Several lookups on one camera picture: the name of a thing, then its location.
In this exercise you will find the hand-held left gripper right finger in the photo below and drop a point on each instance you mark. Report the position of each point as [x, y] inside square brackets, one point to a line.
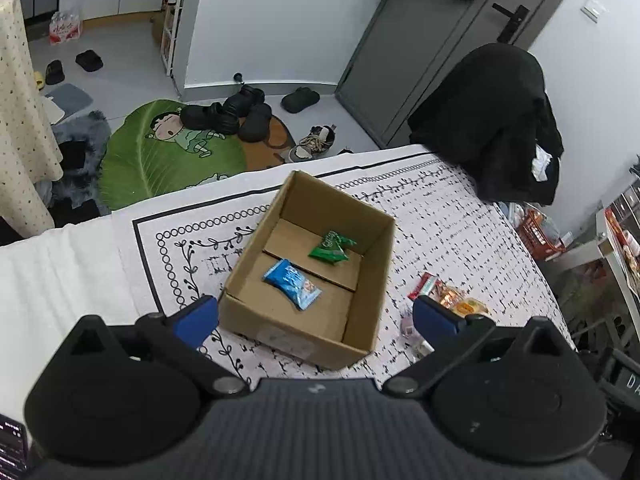
[435, 320]

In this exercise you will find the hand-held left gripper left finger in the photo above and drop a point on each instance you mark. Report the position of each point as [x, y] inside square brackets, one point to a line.
[197, 317]

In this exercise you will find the purple snack packet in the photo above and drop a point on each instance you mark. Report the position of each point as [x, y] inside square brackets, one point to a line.
[409, 327]

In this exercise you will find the brown cardboard box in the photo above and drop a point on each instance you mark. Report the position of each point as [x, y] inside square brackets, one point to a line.
[280, 320]

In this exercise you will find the orange snack packet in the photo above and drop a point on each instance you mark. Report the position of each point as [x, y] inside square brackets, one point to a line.
[446, 294]

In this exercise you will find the red and white snack packet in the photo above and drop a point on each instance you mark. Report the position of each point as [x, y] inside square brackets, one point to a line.
[424, 286]

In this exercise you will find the white black-patterned tablecloth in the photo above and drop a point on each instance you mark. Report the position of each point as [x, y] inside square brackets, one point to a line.
[450, 220]

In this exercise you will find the blue snack packet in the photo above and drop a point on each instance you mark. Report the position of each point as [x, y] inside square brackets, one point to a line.
[292, 282]

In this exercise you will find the side shelf with goods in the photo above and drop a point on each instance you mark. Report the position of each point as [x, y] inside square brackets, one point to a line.
[620, 260]

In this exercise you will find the green snack packet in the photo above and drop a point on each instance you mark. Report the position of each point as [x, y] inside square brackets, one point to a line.
[330, 249]

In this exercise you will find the red plastic basket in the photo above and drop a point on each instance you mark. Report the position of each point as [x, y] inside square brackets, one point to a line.
[537, 237]

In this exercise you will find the plain white table cover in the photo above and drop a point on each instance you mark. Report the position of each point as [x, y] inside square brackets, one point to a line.
[60, 285]

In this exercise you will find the green leaf cartoon rug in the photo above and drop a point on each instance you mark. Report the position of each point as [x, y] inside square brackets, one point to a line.
[150, 165]

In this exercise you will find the white crumpled cloth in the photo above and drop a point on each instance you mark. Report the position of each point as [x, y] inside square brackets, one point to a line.
[542, 165]

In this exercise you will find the black clog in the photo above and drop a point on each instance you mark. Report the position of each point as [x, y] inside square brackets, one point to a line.
[256, 123]
[245, 96]
[197, 115]
[227, 123]

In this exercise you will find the grey and beige sneaker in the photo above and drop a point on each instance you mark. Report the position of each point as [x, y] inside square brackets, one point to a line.
[304, 150]
[324, 135]

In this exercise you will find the black coat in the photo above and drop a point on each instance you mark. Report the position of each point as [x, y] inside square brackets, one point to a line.
[490, 120]

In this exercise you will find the grey fluffy rug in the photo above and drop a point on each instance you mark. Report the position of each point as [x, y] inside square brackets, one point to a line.
[85, 135]

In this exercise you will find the black slipper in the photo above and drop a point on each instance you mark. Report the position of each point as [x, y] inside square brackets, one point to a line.
[300, 99]
[54, 71]
[90, 60]

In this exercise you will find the black door stopper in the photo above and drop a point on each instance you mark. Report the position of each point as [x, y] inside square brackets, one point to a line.
[239, 78]

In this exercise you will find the blue-grey floor mat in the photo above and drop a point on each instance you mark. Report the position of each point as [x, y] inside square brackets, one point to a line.
[72, 97]

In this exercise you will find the cream dotted cloth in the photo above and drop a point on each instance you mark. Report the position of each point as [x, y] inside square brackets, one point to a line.
[22, 125]

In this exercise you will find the grey door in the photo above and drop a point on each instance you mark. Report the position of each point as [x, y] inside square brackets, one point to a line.
[425, 45]

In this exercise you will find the yellow slipper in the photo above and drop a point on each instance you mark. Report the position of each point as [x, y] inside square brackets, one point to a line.
[38, 81]

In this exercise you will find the white storage rack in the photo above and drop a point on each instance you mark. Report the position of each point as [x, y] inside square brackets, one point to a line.
[172, 25]

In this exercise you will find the pack of water bottles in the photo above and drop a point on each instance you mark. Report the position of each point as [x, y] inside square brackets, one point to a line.
[65, 27]

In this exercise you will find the white light switch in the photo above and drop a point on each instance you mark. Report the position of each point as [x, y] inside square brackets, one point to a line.
[593, 10]

